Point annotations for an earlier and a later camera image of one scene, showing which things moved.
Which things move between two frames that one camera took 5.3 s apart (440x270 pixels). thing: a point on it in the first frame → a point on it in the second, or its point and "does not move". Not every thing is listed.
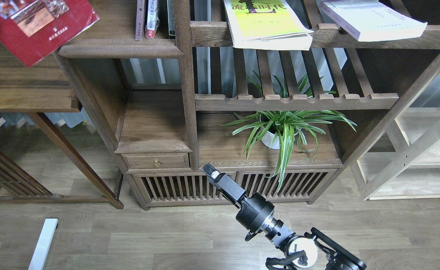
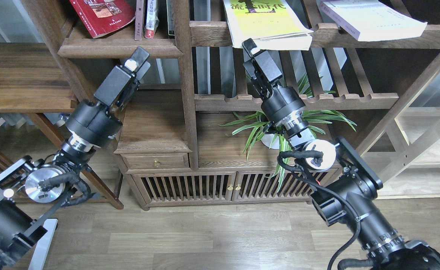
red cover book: (31, 29) → (97, 17)
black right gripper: (255, 209) → (281, 105)
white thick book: (370, 20) does not move
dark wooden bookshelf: (278, 94) does not move
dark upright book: (171, 10) does not move
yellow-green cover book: (271, 24) does not move
